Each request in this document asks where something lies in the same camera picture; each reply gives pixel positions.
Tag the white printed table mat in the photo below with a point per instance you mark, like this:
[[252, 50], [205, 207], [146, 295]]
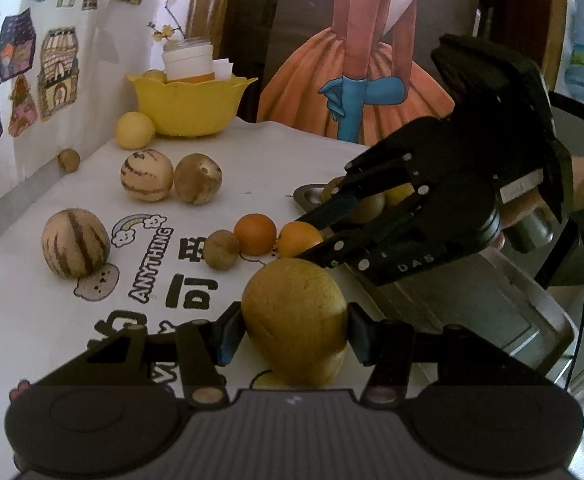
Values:
[[45, 321]]

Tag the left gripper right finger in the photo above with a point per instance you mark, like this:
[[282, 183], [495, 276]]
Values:
[[391, 347]]

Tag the orange tangerine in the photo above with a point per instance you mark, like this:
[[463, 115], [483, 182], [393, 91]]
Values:
[[297, 237], [256, 234]]

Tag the yellow pear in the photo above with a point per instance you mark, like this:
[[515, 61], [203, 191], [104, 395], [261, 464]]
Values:
[[295, 314]]

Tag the small brown round fruit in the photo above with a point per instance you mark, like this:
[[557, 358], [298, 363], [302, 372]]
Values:
[[221, 250]]

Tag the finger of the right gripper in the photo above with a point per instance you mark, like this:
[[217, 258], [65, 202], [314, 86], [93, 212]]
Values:
[[363, 180], [364, 247]]

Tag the small yellow lemon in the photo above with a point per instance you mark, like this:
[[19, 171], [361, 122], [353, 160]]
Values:
[[134, 130]]

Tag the brownish striped melon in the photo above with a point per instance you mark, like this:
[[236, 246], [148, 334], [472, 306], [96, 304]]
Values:
[[197, 179]]

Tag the brown kiwi with sticker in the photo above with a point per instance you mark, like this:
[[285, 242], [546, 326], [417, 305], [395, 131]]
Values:
[[368, 209]]

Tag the wooden door frame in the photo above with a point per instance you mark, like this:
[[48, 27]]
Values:
[[206, 19]]

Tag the folded white paper piece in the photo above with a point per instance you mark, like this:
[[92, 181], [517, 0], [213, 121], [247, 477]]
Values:
[[222, 69]]

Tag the yellow plastic bowl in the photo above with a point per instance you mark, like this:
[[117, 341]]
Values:
[[188, 110]]

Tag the person right hand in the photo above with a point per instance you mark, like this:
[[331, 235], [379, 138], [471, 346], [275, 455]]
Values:
[[514, 211]]

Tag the white and orange jar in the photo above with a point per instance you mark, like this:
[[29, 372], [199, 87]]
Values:
[[188, 60]]

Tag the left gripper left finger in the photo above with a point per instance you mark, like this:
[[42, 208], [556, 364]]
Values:
[[204, 345]]

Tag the metal tray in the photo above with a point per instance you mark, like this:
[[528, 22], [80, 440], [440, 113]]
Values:
[[487, 293]]

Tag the striped pepino melon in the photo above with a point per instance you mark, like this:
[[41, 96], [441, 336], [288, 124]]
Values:
[[75, 243], [147, 175]]

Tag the yellow fruit in bowl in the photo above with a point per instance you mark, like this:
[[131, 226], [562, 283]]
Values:
[[156, 75]]

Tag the houses drawing paper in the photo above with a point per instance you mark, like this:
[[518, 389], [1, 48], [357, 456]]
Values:
[[49, 50]]

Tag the girl in orange dress painting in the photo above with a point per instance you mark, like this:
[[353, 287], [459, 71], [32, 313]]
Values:
[[356, 80]]

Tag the green yellow apple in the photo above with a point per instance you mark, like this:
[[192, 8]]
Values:
[[395, 196]]

